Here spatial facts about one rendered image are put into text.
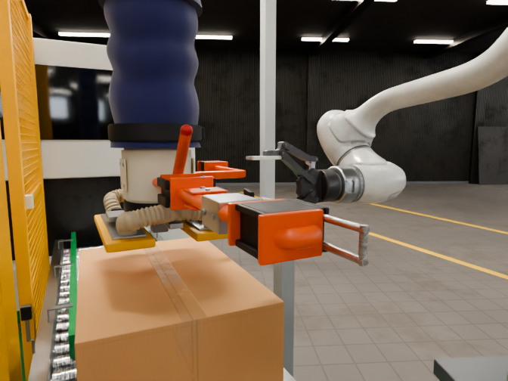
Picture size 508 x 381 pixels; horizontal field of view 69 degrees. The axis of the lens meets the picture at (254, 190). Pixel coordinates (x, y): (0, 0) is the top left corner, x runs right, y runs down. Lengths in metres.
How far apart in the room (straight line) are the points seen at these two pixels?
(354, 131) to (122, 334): 0.68
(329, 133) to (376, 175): 0.18
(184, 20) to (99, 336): 0.67
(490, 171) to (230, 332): 12.89
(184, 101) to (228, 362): 0.57
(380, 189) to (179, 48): 0.56
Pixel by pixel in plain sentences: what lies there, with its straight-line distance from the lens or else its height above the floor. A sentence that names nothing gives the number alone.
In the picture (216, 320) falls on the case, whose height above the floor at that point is 0.94.
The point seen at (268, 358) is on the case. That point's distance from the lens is 0.86.
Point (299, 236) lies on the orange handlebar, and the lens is 0.36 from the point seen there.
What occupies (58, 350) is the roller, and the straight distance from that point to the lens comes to 1.61.
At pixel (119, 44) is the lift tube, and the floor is 1.49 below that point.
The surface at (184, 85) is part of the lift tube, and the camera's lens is 0.90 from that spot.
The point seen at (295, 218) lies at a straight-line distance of 0.37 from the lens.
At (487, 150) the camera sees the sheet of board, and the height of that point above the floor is 1.03.
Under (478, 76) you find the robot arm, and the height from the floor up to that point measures 1.41.
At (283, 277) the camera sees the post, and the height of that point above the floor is 0.79.
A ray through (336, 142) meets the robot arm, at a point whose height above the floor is 1.28.
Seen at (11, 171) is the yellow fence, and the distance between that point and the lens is 1.84.
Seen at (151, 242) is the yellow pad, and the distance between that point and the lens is 0.82.
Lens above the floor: 1.28
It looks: 7 degrees down
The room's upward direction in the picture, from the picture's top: straight up
